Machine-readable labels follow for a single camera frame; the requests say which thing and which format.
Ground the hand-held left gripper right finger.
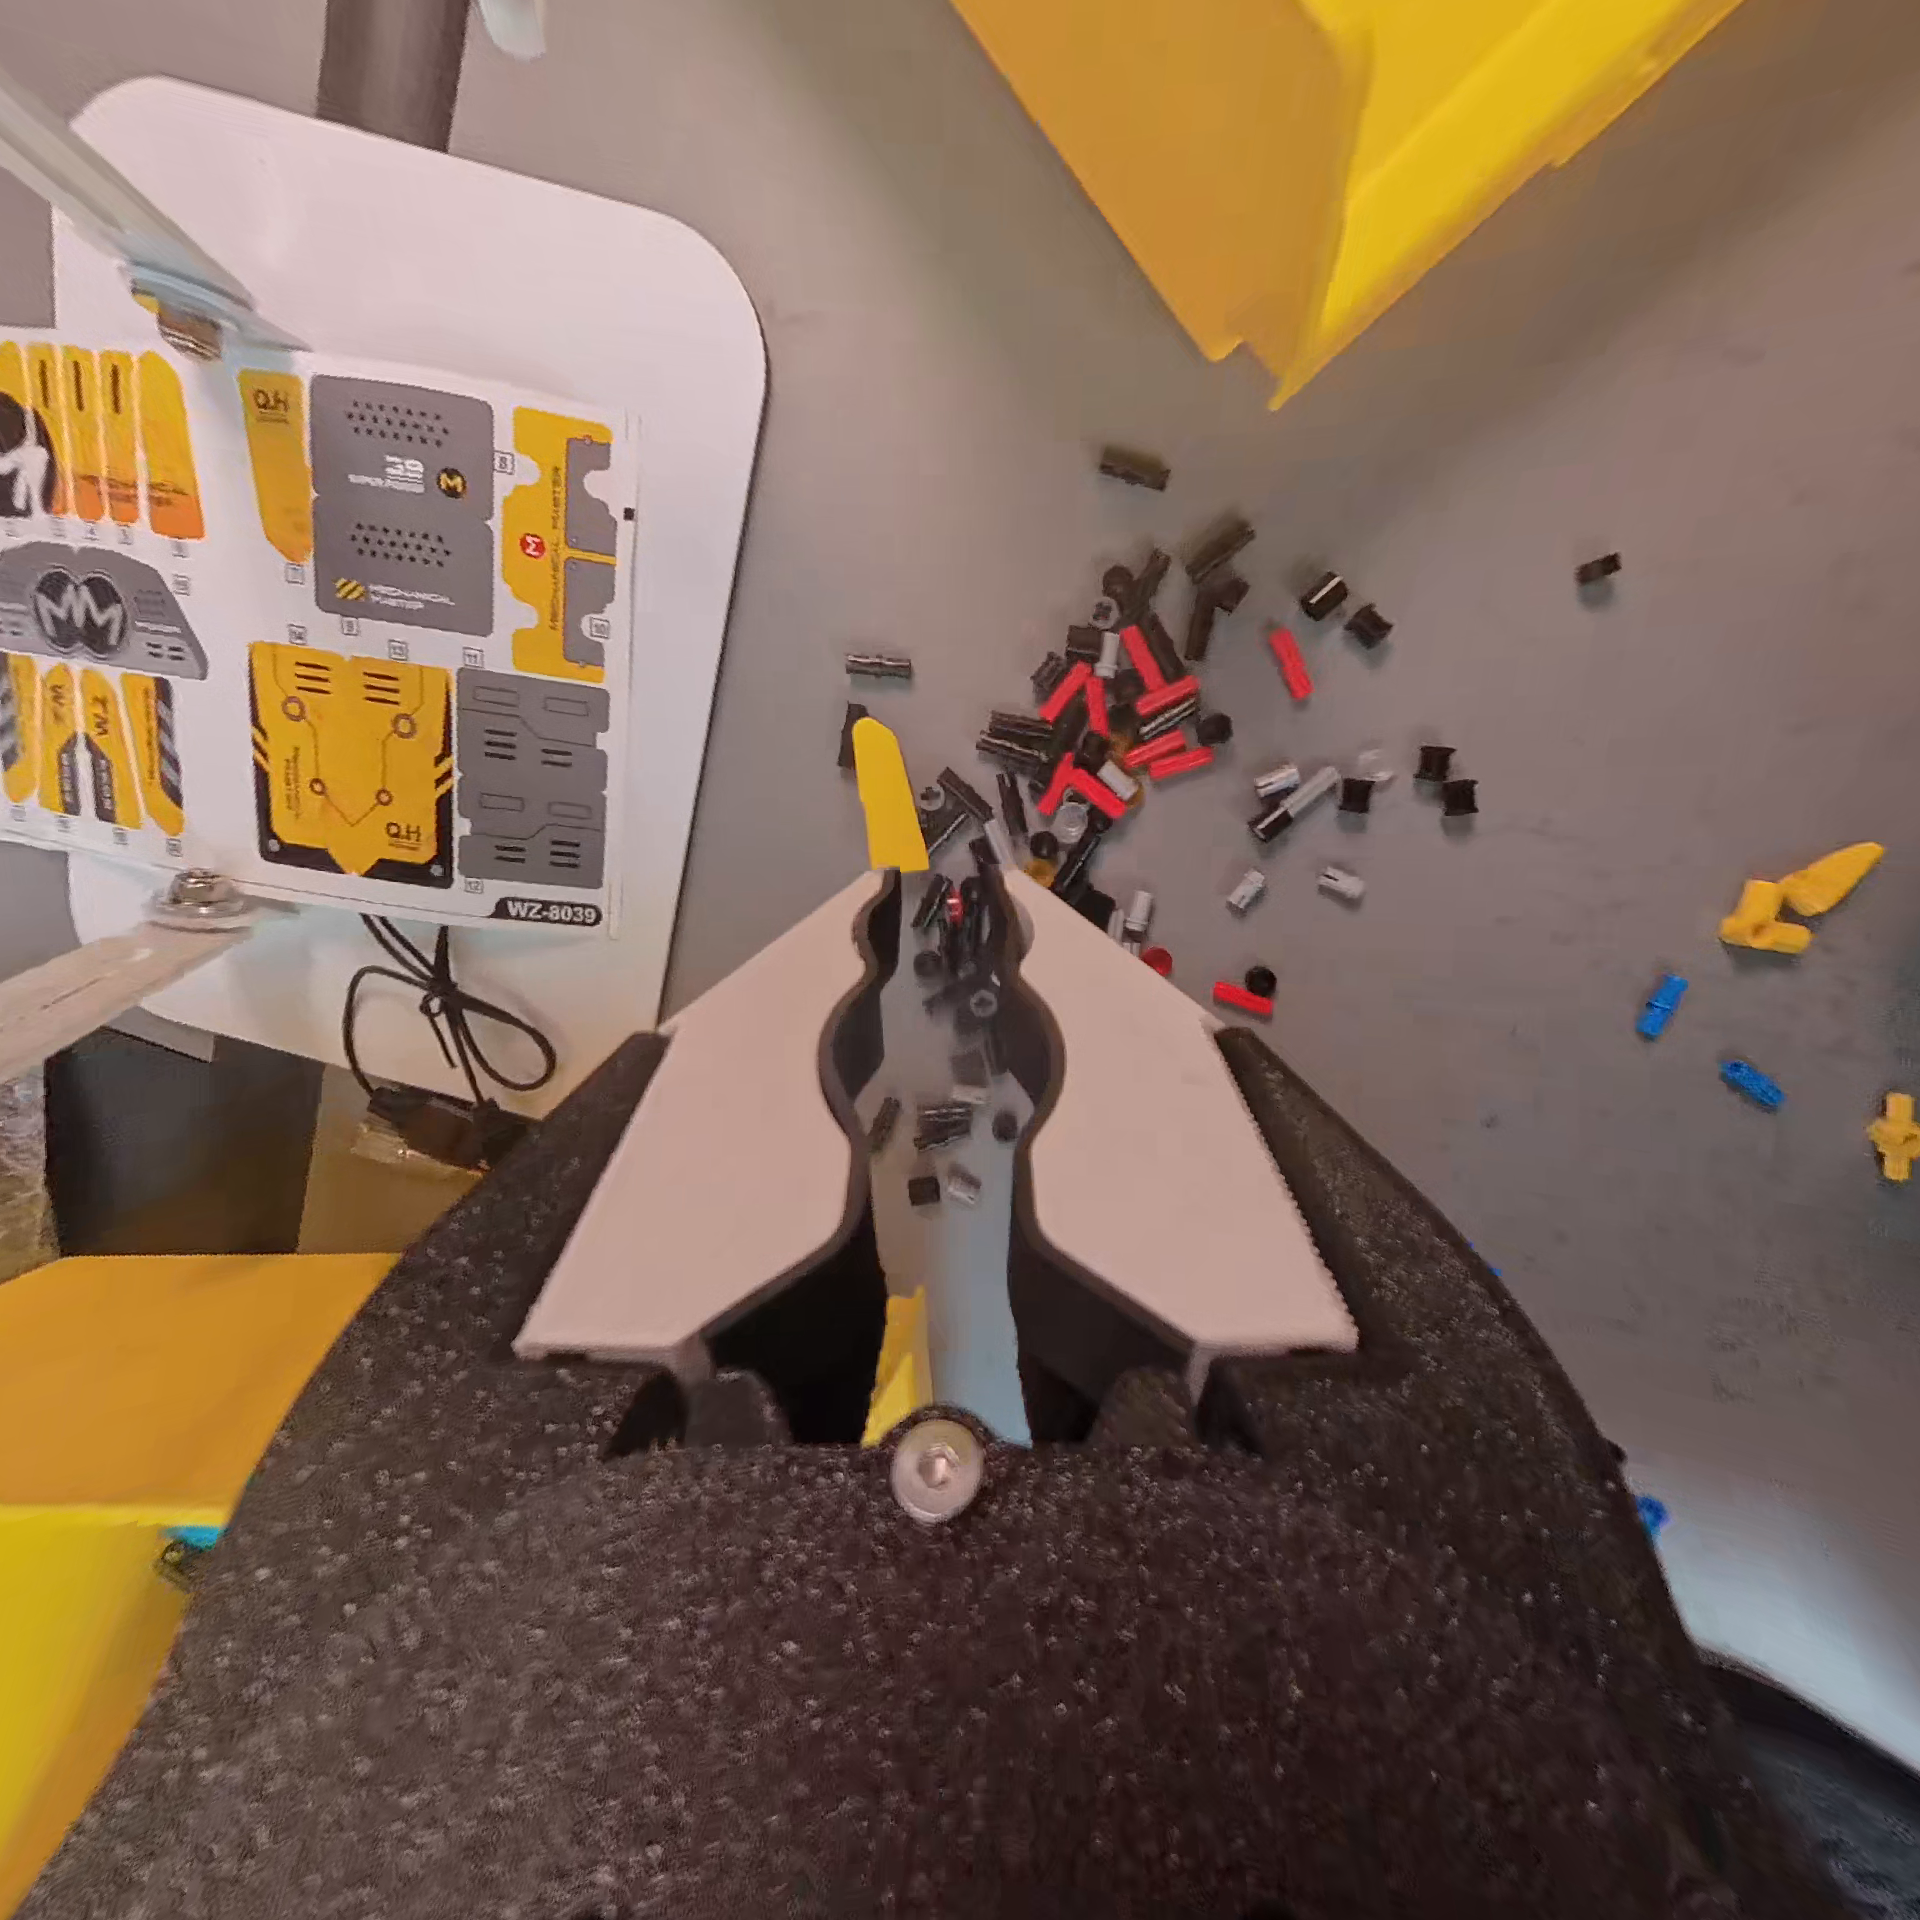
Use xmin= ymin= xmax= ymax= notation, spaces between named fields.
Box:
xmin=983 ymin=866 xmax=1363 ymax=1444

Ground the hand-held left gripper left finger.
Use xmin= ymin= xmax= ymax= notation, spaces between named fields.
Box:
xmin=513 ymin=866 xmax=906 ymax=1452

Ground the yellow thin lego liftarm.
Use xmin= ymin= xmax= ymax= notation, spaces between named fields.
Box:
xmin=849 ymin=715 xmax=932 ymax=876

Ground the yellow divided storage bin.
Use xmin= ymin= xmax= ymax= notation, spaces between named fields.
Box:
xmin=952 ymin=0 xmax=1749 ymax=409

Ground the pile of small lego pins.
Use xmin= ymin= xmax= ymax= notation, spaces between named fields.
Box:
xmin=840 ymin=510 xmax=1489 ymax=1210

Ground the yellow pointed lego tooth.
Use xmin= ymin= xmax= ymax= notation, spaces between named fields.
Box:
xmin=1786 ymin=840 xmax=1889 ymax=921

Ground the yellow plastic storage bin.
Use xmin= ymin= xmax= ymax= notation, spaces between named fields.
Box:
xmin=0 ymin=1253 xmax=932 ymax=1884

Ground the yellow grey sticker sheet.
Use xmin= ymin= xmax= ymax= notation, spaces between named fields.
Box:
xmin=0 ymin=336 xmax=641 ymax=940

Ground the white wooden book stand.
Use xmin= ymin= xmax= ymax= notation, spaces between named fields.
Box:
xmin=0 ymin=75 xmax=771 ymax=1120

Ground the black cable with adapter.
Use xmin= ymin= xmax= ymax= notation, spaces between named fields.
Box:
xmin=343 ymin=913 xmax=561 ymax=1173

